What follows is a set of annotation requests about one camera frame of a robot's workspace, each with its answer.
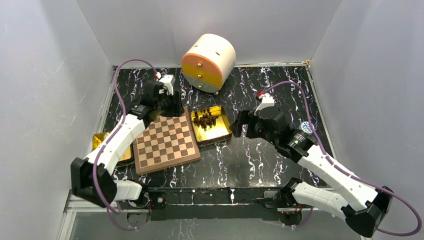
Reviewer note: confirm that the wooden chess board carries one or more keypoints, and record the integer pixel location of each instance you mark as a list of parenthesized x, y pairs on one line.
[(167, 142)]

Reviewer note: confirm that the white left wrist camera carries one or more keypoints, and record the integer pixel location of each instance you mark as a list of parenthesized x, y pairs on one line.
[(168, 81)]

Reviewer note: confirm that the gold tin with light pieces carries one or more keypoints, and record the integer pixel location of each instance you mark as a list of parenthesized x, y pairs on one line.
[(127, 157)]

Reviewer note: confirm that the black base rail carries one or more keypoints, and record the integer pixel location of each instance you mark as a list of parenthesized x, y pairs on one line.
[(260, 203)]

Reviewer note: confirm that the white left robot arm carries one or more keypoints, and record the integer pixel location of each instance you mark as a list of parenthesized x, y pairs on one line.
[(92, 176)]

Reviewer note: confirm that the blue white round cap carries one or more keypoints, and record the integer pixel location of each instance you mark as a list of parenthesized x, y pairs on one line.
[(306, 127)]

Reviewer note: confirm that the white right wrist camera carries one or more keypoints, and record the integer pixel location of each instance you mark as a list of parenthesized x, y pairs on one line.
[(265, 101)]

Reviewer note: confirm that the gold tin with dark pieces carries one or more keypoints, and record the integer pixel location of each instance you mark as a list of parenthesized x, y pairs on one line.
[(210, 125)]

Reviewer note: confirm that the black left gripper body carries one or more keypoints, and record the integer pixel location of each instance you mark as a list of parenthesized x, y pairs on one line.
[(165, 106)]

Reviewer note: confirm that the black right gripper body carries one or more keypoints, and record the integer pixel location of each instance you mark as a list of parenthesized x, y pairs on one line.
[(255, 129)]

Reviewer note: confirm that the round pastel drawer cabinet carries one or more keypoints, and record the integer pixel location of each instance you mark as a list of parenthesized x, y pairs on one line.
[(208, 63)]

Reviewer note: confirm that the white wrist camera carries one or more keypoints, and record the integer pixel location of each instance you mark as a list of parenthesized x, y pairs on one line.
[(168, 81), (265, 101)]

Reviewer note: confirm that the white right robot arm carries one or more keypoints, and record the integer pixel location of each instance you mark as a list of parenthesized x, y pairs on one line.
[(362, 207)]

